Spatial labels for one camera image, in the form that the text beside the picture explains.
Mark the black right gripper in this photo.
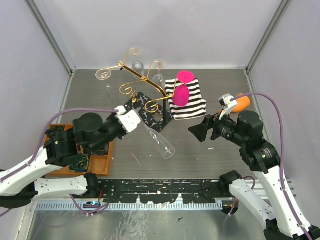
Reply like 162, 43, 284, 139
188, 106, 246, 146

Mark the green patterned rolled tie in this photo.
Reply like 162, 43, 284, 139
45, 124, 65, 138

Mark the white slotted cable duct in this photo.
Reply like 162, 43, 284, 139
35, 200, 223, 211

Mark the black white striped cloth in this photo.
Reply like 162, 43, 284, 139
165, 78, 207, 120

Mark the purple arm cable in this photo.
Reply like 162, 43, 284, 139
0, 107, 118, 218
224, 92, 313, 238

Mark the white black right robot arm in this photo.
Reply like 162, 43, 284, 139
188, 110, 320, 240

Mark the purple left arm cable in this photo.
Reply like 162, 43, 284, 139
0, 107, 118, 218

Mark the gold wine glass rack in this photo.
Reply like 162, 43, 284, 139
105, 48, 174, 133

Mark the tall clear champagne flute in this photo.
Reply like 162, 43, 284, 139
135, 107, 176, 160

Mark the pink plastic wine glass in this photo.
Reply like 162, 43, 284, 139
172, 70, 194, 107

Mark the clear stemmed wine glass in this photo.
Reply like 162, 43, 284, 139
151, 59, 167, 89

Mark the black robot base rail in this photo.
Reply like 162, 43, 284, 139
71, 177, 251, 205

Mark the orange plastic wine glass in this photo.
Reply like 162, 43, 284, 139
231, 96, 251, 113

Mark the yellow blue rolled tie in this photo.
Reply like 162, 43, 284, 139
69, 155, 90, 173

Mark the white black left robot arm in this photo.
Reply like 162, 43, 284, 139
0, 111, 141, 210

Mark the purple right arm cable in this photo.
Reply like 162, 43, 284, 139
224, 92, 313, 238

